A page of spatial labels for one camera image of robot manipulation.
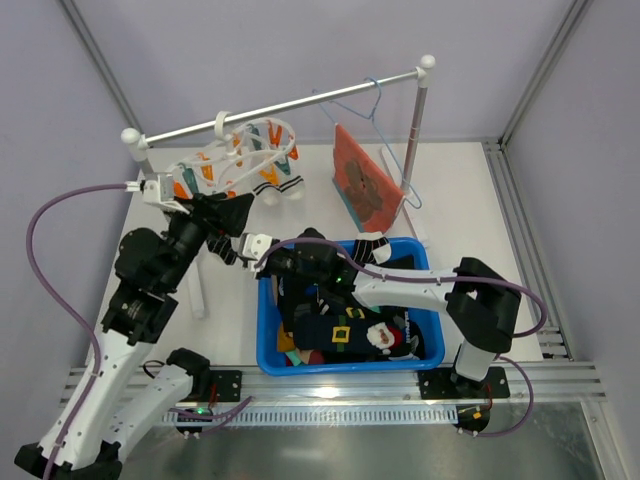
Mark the blue wire hanger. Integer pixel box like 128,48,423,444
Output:
311,76,423,210

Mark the aluminium rail frame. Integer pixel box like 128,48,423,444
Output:
150,140,606,427

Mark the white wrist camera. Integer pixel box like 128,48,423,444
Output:
125,173,189,214
236,233,278,273

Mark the navy santa belt sock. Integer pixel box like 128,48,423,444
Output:
292,314,426,363

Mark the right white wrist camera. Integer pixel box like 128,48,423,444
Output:
236,233,278,273

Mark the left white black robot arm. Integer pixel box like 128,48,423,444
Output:
14,193,254,479

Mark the white clothes rack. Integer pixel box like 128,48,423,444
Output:
120,54,437,319

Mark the black white pinstripe sock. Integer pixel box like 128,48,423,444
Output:
352,232,392,265

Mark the white striped sock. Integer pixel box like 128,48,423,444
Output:
279,175,306,201
252,181,281,207

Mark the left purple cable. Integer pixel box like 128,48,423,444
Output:
25,183,256,480

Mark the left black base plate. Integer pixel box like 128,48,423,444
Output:
198,369,243,403

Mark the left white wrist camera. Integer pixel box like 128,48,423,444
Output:
125,173,189,214

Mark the orange bear towel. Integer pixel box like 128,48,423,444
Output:
333,124,405,233

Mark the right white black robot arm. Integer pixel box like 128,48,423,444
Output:
256,228,522,395

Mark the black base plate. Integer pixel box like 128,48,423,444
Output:
198,369,243,403
417,367,510,400

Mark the white oval clip hanger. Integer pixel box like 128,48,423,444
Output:
168,117,301,199

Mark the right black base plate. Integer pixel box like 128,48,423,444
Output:
417,367,510,400

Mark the blue plastic bin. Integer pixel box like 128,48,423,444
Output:
256,236,445,376

